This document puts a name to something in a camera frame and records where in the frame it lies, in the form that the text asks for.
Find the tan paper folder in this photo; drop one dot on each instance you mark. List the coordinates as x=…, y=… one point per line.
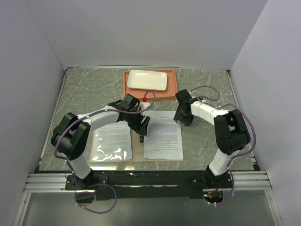
x=138, y=148

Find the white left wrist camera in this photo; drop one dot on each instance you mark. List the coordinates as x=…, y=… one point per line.
x=145, y=105

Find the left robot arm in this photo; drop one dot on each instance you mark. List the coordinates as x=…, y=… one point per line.
x=70, y=136

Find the white printed paper sheets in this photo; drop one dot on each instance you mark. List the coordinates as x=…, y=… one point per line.
x=164, y=138

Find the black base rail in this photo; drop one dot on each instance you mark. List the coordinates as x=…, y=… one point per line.
x=149, y=184

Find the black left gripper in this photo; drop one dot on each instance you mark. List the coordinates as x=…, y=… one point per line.
x=141, y=129

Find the white rectangular plate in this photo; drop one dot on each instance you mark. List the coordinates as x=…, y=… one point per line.
x=147, y=80

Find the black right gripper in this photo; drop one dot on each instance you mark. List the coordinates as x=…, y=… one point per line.
x=188, y=121

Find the white printed paper sheet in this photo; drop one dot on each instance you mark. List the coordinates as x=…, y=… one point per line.
x=111, y=143

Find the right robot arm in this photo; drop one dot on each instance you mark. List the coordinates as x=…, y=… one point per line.
x=231, y=132

